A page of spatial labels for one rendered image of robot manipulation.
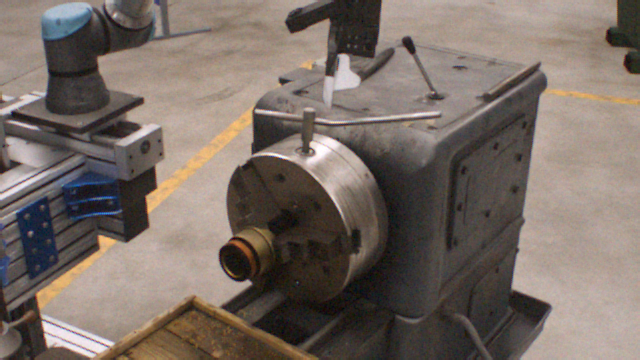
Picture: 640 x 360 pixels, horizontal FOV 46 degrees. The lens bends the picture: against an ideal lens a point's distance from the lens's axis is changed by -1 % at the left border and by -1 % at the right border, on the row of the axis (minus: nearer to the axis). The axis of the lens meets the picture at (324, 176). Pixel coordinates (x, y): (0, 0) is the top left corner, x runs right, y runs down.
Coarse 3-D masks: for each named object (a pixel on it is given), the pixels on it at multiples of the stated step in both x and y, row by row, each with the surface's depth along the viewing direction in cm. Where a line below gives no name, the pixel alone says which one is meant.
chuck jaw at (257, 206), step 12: (252, 168) 144; (240, 180) 142; (252, 180) 143; (240, 192) 143; (252, 192) 142; (264, 192) 143; (240, 204) 142; (252, 204) 141; (264, 204) 142; (276, 204) 144; (252, 216) 140; (264, 216) 141; (276, 216) 143; (240, 228) 141
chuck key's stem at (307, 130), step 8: (304, 112) 136; (312, 112) 136; (304, 120) 137; (312, 120) 137; (304, 128) 138; (312, 128) 138; (304, 136) 138; (312, 136) 139; (304, 144) 140; (304, 152) 140
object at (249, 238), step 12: (252, 228) 138; (264, 228) 140; (228, 240) 138; (240, 240) 136; (252, 240) 135; (264, 240) 136; (228, 252) 137; (240, 252) 133; (252, 252) 135; (264, 252) 136; (228, 264) 138; (240, 264) 139; (252, 264) 134; (264, 264) 136; (228, 276) 137; (240, 276) 135; (252, 276) 137
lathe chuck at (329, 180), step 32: (256, 160) 143; (288, 160) 138; (320, 160) 139; (288, 192) 141; (320, 192) 136; (352, 192) 138; (288, 224) 153; (320, 224) 139; (352, 224) 136; (352, 256) 137; (288, 288) 151; (320, 288) 145
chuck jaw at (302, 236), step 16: (272, 240) 138; (288, 240) 137; (304, 240) 136; (320, 240) 135; (336, 240) 136; (352, 240) 138; (288, 256) 138; (304, 256) 137; (320, 256) 136; (336, 256) 137
